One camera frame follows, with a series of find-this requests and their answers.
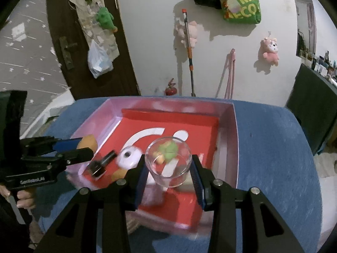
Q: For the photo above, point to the brass door handle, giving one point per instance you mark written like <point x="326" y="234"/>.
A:
<point x="67" y="49"/>

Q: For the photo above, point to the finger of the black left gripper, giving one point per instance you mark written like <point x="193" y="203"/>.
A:
<point x="75" y="156"/>
<point x="66" y="144"/>

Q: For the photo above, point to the dark side table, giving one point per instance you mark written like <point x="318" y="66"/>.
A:
<point x="313" y="102"/>

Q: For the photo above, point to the clear plastic bag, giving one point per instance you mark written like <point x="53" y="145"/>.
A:
<point x="98" y="60"/>

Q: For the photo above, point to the black lipstick tube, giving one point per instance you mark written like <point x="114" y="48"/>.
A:
<point x="98" y="167"/>

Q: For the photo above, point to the clear plastic cup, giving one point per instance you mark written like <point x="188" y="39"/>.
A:
<point x="174" y="173"/>

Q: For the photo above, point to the pink nail polish bottle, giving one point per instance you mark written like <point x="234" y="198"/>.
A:
<point x="153" y="193"/>

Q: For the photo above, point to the person's left hand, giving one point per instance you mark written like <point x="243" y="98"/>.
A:
<point x="26" y="198"/>

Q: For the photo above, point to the pink plush toy right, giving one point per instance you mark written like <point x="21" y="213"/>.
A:
<point x="270" y="51"/>

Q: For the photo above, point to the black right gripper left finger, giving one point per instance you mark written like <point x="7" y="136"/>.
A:
<point x="75" y="228"/>

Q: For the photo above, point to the green yellow toy figure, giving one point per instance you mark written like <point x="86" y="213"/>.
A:
<point x="165" y="152"/>

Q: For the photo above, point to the green tote bag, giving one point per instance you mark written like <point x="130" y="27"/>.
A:
<point x="241" y="11"/>

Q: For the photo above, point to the green plush dinosaur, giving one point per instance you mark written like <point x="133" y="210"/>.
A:
<point x="105" y="20"/>

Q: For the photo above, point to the blue textured table cloth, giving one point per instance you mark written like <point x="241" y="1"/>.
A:
<point x="274" y="155"/>

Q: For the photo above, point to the pink round compact device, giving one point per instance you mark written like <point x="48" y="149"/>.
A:
<point x="129" y="157"/>

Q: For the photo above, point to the orange makeup sponge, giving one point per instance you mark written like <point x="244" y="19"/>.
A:
<point x="118" y="174"/>
<point x="88" y="141"/>

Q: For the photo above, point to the pink plush toy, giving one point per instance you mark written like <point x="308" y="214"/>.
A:
<point x="270" y="51"/>
<point x="182" y="34"/>

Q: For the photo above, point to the pink plush toy centre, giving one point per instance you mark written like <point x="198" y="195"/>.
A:
<point x="182" y="34"/>

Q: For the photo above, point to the hanging fabric organizer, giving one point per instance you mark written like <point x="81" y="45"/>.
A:
<point x="92" y="29"/>

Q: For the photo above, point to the pink hanger rod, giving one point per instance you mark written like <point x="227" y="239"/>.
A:
<point x="231" y="78"/>

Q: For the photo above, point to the red box lid insert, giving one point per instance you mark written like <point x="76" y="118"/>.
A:
<point x="139" y="128"/>

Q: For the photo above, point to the orange grey mop handle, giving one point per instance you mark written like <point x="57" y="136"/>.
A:
<point x="189" y="52"/>

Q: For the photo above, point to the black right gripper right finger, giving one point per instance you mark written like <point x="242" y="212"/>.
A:
<point x="263" y="228"/>

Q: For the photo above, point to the pink cardboard tray box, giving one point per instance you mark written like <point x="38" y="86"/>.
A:
<point x="106" y="117"/>

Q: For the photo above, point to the dark wooden door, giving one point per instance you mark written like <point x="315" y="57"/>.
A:
<point x="120" y="81"/>

